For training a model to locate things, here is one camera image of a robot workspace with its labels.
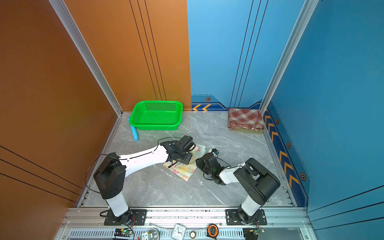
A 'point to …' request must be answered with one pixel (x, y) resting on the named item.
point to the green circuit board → (123, 232)
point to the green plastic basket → (156, 115)
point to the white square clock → (179, 231)
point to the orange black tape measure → (212, 231)
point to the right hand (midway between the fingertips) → (194, 162)
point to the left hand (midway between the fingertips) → (188, 155)
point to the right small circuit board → (259, 231)
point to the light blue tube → (134, 131)
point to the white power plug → (146, 236)
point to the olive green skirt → (245, 130)
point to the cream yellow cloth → (185, 171)
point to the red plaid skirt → (242, 118)
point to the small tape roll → (193, 234)
